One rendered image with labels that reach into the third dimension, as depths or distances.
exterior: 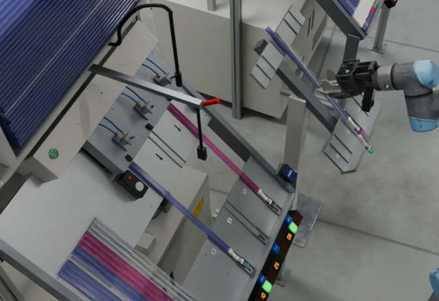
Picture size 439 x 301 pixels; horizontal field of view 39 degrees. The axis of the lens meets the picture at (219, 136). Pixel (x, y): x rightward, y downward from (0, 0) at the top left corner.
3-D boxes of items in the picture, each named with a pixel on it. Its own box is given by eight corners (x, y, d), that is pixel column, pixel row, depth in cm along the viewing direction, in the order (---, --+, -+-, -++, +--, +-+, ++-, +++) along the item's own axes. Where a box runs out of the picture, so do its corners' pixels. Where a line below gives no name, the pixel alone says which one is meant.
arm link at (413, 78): (433, 94, 163) (427, 63, 161) (393, 97, 170) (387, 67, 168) (443, 85, 169) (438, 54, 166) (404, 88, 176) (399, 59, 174)
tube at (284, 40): (371, 151, 202) (373, 150, 201) (370, 154, 201) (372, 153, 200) (281, 36, 181) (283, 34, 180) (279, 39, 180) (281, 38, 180)
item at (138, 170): (245, 264, 184) (249, 263, 183) (243, 268, 184) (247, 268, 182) (122, 154, 166) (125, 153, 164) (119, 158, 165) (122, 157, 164)
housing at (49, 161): (132, 55, 181) (159, 40, 170) (35, 186, 155) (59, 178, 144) (112, 35, 178) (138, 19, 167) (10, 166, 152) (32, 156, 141)
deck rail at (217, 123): (282, 192, 206) (295, 190, 202) (279, 197, 205) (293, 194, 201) (128, 40, 180) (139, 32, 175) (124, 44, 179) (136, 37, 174)
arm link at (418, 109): (456, 123, 170) (449, 85, 167) (421, 136, 168) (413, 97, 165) (439, 118, 178) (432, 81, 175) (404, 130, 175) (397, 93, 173)
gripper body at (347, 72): (341, 59, 182) (379, 55, 174) (352, 81, 187) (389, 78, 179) (332, 78, 178) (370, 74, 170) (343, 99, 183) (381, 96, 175)
